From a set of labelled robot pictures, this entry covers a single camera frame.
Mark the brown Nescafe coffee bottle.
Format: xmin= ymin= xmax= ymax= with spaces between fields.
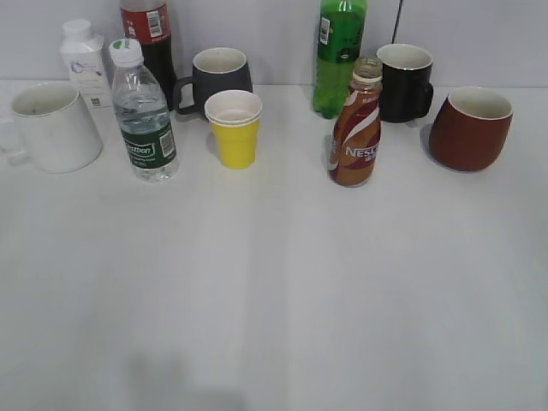
xmin=328 ymin=57 xmax=383 ymax=187

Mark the white ceramic mug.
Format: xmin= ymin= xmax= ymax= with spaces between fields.
xmin=1 ymin=83 xmax=103 ymax=174

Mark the yellow paper cup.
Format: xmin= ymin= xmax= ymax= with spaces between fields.
xmin=204 ymin=90 xmax=263 ymax=170

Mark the red-brown ceramic cup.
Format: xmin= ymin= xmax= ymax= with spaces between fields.
xmin=428 ymin=86 xmax=513 ymax=172

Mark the clear water bottle green label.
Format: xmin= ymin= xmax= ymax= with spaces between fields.
xmin=109 ymin=39 xmax=179 ymax=182

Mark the dark grey mug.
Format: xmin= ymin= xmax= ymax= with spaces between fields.
xmin=173 ymin=47 xmax=253 ymax=117

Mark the black mug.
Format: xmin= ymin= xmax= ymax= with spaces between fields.
xmin=377 ymin=44 xmax=433 ymax=123

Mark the green soda bottle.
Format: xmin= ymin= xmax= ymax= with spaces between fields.
xmin=313 ymin=0 xmax=367 ymax=119

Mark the cola bottle red label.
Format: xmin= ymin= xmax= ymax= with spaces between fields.
xmin=119 ymin=0 xmax=177 ymax=110

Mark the white yogurt bottle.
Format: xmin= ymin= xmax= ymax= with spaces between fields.
xmin=60 ymin=19 xmax=112 ymax=110

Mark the black wall cable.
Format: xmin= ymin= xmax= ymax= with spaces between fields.
xmin=391 ymin=0 xmax=406 ymax=45

